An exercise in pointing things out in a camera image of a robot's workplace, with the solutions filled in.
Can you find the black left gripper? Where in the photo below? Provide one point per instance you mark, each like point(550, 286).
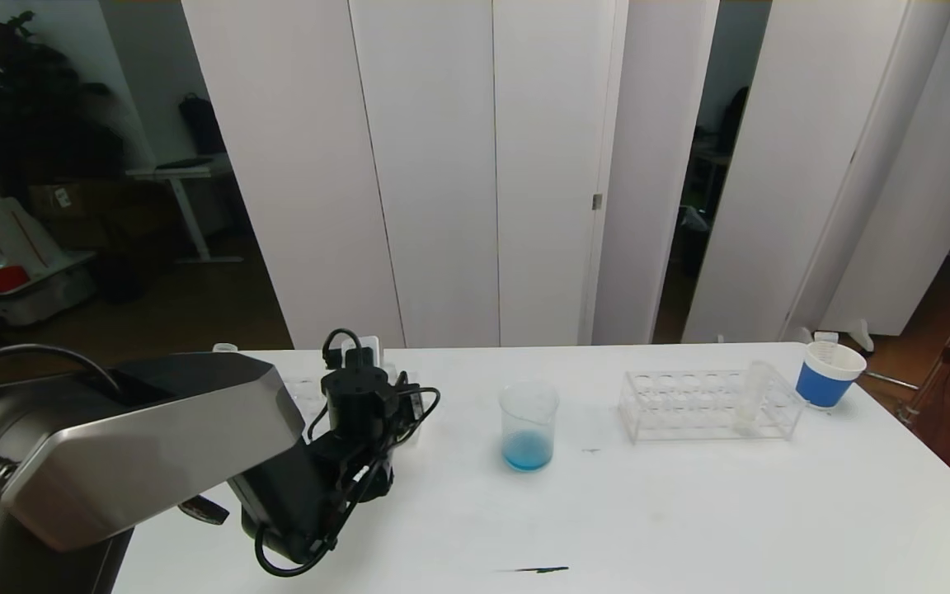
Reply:
point(397, 408)

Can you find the test tube with blue pigment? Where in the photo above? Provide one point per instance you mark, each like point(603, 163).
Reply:
point(225, 347)

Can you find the silver and black left arm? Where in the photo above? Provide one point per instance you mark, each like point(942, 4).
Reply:
point(153, 445)

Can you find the clear acrylic test tube rack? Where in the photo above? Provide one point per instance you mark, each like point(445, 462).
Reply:
point(306, 392)
point(698, 408)

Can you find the clear glass beaker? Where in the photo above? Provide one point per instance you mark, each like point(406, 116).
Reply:
point(528, 450)

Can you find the test tube with yellow pigment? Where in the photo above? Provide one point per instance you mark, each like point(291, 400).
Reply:
point(745, 417)

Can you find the white partition panel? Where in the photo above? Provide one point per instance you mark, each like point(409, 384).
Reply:
point(553, 165)
point(788, 165)
point(434, 165)
point(648, 165)
point(293, 165)
point(920, 206)

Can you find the white office desk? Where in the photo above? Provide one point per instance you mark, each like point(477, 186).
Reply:
point(186, 172)

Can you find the black backpack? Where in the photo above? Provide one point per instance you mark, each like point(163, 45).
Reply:
point(201, 125)

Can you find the brown cardboard box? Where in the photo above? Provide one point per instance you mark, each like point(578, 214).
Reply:
point(83, 209)

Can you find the white partition foot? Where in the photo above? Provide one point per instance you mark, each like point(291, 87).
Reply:
point(799, 335)
point(858, 335)

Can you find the white wheeled machine base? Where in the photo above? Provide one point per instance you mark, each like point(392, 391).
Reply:
point(38, 283)

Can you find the blue and white paper cup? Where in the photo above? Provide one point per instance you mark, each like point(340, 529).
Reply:
point(823, 386)

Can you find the grey metal floor rod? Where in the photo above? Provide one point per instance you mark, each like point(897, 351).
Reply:
point(887, 381)

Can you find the dark green potted plant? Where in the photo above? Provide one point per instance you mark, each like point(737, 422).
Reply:
point(30, 107)

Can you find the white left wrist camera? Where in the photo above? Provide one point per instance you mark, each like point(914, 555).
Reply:
point(372, 346)

